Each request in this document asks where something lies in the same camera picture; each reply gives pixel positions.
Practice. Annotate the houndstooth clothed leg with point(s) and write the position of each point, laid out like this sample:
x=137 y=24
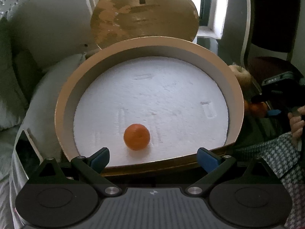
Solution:
x=285 y=161

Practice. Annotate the smartphone with white case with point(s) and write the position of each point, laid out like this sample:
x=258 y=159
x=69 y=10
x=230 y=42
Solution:
x=29 y=156

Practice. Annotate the black chair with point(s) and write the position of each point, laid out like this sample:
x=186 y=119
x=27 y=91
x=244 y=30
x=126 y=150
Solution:
x=268 y=57

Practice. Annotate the gold round box lid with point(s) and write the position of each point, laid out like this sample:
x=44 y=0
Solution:
x=113 y=21

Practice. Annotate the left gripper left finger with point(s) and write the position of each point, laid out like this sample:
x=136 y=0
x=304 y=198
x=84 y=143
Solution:
x=89 y=171

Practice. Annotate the gold round gift box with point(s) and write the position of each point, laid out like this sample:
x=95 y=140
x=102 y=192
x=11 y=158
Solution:
x=184 y=94

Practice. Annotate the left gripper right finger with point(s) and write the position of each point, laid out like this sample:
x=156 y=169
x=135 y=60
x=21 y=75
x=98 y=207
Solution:
x=215 y=166

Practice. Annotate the orange mandarin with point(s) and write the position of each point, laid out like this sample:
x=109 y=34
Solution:
x=136 y=136
x=257 y=109

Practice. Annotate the person's right hand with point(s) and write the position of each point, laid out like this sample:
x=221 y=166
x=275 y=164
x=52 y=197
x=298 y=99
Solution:
x=296 y=124

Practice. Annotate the red-yellow apple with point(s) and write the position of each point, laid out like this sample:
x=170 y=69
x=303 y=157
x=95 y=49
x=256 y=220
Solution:
x=243 y=77

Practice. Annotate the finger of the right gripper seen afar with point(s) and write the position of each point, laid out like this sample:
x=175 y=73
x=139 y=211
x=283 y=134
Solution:
x=273 y=112

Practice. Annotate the grey sofa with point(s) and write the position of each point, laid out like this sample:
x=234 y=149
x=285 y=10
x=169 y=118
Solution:
x=28 y=100

